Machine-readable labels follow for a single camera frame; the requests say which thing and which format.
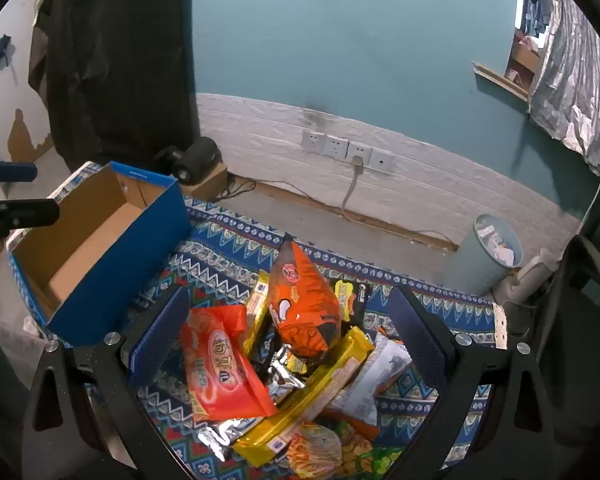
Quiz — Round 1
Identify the blue cardboard box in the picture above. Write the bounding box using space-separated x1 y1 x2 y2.
6 161 193 348

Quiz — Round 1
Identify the dark hanging cloth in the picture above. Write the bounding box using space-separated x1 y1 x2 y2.
30 0 201 171

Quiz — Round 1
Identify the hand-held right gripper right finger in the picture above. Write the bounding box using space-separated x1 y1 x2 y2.
387 286 562 480

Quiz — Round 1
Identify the grey waste bin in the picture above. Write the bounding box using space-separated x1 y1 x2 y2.
442 213 524 297

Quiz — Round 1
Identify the orange snack bag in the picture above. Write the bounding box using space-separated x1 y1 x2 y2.
266 234 342 358

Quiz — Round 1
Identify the black chair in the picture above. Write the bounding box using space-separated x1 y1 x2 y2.
535 235 600 461

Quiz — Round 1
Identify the small cardboard box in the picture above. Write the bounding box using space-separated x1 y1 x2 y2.
180 162 229 202

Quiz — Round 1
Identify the white snack packet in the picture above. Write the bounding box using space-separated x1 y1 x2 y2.
325 336 413 431

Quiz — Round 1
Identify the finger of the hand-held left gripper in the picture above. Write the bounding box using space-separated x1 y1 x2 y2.
0 155 39 186
0 199 61 229

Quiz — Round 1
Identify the shiny yellow snack packet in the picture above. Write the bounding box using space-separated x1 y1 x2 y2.
241 270 272 356

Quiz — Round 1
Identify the black yellow snack packet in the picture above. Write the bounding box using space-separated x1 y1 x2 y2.
328 277 368 323

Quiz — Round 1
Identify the white pipe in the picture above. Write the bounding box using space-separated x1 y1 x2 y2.
490 255 561 311

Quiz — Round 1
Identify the black cable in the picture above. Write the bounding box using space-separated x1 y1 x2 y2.
219 175 257 200

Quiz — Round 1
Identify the clear orange sticks packet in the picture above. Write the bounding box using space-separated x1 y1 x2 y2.
285 422 343 480

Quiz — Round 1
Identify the white wall power strip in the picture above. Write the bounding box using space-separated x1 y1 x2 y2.
340 156 366 223

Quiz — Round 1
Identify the white wall socket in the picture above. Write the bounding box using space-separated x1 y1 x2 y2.
324 135 349 159
301 129 326 153
347 141 372 165
369 148 395 172

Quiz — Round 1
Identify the silver foil snack packet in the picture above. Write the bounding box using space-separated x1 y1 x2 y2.
196 345 307 461

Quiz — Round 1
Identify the red snack packet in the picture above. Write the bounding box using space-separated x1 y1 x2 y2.
181 305 279 423

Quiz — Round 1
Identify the long yellow snack packet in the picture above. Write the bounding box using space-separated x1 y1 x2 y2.
232 326 376 468

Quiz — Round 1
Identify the silver foil curtain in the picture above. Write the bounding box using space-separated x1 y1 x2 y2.
527 0 600 181

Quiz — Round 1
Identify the blue patterned blanket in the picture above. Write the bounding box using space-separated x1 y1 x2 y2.
7 162 511 480

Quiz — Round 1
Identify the wooden window sill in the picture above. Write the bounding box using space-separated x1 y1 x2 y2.
472 62 531 102

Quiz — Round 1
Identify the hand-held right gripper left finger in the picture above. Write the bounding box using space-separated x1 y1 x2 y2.
22 284 196 480

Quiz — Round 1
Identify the green cartoon snack packet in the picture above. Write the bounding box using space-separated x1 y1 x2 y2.
337 420 396 480

